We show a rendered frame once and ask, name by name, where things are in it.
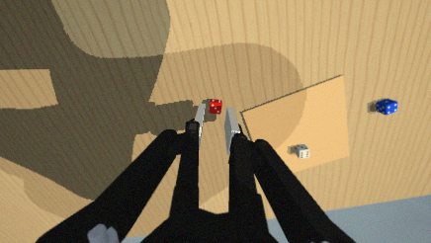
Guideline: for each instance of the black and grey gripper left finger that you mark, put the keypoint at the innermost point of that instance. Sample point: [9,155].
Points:
[110,217]

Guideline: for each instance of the red die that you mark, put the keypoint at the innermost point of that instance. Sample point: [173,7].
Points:
[215,106]

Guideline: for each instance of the blue die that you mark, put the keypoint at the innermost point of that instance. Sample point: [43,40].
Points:
[386,106]

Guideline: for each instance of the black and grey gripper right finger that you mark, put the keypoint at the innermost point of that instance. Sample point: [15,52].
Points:
[300,217]

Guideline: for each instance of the grey die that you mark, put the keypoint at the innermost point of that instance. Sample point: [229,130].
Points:
[302,151]

